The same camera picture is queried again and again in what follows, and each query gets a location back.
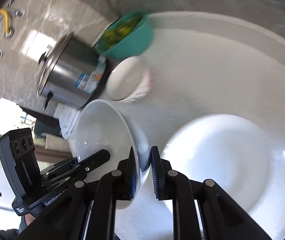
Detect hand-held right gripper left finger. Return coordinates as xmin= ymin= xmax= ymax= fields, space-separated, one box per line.
xmin=16 ymin=146 xmax=139 ymax=240

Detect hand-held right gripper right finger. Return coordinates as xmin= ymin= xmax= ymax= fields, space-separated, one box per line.
xmin=151 ymin=146 xmax=273 ymax=240

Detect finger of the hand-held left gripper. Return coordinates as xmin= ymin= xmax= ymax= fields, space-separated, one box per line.
xmin=77 ymin=149 xmax=111 ymax=175

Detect plain white bowl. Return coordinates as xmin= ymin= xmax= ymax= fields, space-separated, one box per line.
xmin=76 ymin=99 xmax=150 ymax=210

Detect large white bowl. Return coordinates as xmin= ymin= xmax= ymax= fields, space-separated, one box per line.
xmin=162 ymin=114 xmax=284 ymax=220

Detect black rimmed printed white bowl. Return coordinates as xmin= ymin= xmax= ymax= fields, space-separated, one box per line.
xmin=106 ymin=56 xmax=154 ymax=104

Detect person's left forearm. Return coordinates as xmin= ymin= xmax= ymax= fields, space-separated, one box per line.
xmin=0 ymin=214 xmax=36 ymax=240

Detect folded white towel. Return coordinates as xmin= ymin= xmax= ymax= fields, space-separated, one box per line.
xmin=59 ymin=105 xmax=81 ymax=140

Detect stainless steel rice cooker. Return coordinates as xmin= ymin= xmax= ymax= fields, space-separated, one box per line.
xmin=39 ymin=34 xmax=108 ymax=110

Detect rice cooker lid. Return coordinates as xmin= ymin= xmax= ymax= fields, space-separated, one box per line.
xmin=37 ymin=32 xmax=74 ymax=94

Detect green plastic basin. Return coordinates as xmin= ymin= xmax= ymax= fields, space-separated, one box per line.
xmin=92 ymin=10 xmax=155 ymax=61

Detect leafy greens in basin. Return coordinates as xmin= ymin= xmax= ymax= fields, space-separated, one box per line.
xmin=100 ymin=14 xmax=143 ymax=52

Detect blue marked pipe valve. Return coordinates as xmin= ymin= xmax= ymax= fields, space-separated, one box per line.
xmin=6 ymin=2 xmax=25 ymax=17

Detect yellow gas hose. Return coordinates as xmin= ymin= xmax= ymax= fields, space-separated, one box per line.
xmin=0 ymin=8 xmax=15 ymax=37

